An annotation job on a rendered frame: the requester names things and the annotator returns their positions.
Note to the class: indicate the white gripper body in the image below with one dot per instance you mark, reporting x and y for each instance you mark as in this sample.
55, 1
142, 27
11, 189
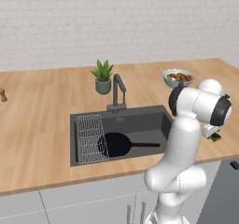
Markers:
209, 130

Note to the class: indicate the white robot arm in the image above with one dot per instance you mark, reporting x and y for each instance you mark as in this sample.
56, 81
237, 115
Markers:
180, 146

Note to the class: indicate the green sponge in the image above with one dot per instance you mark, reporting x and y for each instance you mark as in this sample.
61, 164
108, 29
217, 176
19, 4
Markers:
216, 137

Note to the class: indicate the dark grey sink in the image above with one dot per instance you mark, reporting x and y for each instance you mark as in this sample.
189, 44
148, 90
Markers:
140, 122

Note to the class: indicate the orange and yellow food pieces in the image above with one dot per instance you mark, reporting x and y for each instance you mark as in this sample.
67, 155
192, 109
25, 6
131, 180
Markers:
179, 77

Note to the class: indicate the pale blue bowl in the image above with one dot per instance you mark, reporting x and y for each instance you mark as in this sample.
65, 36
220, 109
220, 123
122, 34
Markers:
171, 82

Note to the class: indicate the grey dishwasher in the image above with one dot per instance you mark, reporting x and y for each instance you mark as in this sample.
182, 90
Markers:
222, 196

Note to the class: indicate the white cupboard door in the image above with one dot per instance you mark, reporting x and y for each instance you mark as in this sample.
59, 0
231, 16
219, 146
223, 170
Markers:
90, 213
149, 207

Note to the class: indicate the dark grey tap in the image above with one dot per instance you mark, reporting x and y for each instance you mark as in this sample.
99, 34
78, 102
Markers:
115, 92

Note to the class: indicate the green plant in grey pot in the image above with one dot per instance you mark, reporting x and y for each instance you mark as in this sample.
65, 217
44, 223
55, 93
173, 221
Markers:
103, 78

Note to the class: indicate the white drawer front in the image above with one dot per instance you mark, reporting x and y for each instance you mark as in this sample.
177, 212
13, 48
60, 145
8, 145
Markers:
93, 193
20, 204

